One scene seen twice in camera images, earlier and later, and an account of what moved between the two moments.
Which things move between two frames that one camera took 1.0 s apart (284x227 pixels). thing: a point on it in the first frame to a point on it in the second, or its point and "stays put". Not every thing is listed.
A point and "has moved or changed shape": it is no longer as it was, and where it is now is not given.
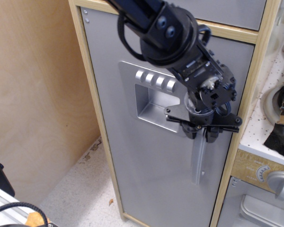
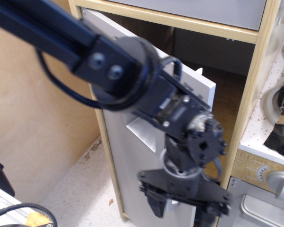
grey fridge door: (164, 178) has moved or changed shape
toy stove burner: (279, 139) stays put
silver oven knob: (281, 184) stays put
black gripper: (214, 122) to (193, 187)
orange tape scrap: (36, 219) stays put
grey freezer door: (243, 13) stays put
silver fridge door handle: (199, 156) has moved or changed shape
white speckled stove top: (266, 109) stays put
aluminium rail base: (15, 215) stays put
